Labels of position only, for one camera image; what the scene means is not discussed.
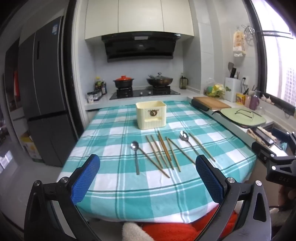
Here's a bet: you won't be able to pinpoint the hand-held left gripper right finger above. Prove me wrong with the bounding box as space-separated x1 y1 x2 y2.
192 155 272 241

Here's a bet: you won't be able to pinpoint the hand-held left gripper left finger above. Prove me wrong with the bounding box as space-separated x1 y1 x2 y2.
24 153 102 241

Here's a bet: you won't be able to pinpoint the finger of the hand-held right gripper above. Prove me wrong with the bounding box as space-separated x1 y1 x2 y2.
272 128 296 149
252 141 281 164

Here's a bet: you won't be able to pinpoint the wooden chopstick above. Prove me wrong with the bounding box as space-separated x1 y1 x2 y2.
158 131 172 162
146 136 163 168
138 149 170 178
166 137 181 172
158 134 174 170
168 138 196 164
151 135 169 167

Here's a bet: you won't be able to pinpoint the steel spoon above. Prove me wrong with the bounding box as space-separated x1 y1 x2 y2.
179 130 201 157
130 141 140 176

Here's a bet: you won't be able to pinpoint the cream plastic utensil holder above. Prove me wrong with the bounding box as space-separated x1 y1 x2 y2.
135 101 167 130

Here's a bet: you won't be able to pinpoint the person's right hand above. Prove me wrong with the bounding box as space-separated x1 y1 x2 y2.
279 185 296 208

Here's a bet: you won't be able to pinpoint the kitchen sink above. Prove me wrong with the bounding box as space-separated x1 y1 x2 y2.
247 122 290 158

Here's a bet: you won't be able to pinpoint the teal checked tablecloth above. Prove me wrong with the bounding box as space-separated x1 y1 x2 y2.
57 100 257 224

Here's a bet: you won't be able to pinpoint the green pan lid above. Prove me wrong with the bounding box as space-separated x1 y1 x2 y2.
220 108 266 128

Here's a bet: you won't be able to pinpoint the purple bottle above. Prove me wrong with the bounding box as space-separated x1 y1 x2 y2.
249 95 260 111

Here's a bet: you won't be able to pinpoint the red garment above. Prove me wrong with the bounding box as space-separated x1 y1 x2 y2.
138 205 239 241

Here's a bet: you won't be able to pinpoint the cardboard box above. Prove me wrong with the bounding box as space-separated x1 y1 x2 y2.
20 132 43 163

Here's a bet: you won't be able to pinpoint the white knife holder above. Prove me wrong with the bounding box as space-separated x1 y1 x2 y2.
225 77 242 103

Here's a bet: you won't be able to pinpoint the wooden cutting board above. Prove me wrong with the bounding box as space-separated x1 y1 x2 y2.
193 96 232 110

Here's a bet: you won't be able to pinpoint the white fluffy cloth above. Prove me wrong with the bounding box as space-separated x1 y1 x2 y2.
122 222 149 241

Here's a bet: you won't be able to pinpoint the dark grey tray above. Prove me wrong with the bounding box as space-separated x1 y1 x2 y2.
191 97 223 112

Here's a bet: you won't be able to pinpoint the plastic bag of sponges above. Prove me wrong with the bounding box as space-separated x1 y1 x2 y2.
203 78 226 98

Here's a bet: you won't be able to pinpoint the kitchen window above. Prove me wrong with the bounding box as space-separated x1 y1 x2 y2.
255 0 296 116

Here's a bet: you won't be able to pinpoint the dark grey refrigerator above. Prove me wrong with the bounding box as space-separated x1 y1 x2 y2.
18 16 78 168

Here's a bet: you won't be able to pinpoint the black gas hob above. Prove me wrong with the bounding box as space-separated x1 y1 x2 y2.
109 86 181 100

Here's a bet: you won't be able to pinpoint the black pot with orange lid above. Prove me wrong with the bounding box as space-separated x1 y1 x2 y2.
113 75 135 90

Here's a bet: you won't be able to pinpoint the hanging printed towel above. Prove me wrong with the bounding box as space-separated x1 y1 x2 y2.
232 30 246 57

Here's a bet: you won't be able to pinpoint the black wok with glass lid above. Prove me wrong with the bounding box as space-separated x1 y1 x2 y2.
146 72 174 88

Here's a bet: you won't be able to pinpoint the black range hood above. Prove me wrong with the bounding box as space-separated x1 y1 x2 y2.
101 32 181 62

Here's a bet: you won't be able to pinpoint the white upper cabinets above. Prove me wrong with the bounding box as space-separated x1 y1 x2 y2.
84 0 195 40

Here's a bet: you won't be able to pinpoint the hanging wire rack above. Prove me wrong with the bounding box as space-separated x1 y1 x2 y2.
242 25 256 48

